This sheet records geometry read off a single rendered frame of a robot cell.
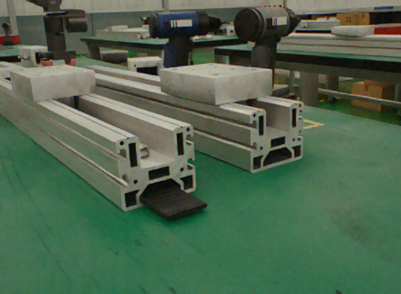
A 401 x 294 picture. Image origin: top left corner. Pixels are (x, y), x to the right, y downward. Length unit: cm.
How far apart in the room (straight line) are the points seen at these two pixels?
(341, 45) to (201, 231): 188
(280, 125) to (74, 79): 36
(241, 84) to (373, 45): 153
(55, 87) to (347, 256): 55
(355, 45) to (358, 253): 184
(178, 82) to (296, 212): 31
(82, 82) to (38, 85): 7
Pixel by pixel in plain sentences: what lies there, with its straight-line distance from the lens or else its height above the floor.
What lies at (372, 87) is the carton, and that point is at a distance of 471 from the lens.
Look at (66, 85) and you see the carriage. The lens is 79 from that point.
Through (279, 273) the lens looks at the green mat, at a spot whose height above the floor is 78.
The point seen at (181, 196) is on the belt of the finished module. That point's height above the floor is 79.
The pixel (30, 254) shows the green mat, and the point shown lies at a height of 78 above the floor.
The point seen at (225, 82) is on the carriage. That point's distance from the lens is 64.
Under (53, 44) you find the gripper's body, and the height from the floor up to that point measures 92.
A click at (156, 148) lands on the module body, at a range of 56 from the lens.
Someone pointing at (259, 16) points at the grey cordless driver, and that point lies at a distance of 81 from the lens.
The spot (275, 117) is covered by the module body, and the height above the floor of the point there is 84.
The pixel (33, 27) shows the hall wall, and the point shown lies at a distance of 1240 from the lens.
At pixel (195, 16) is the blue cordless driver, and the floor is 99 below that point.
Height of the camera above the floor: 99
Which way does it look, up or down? 17 degrees down
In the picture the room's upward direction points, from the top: 3 degrees counter-clockwise
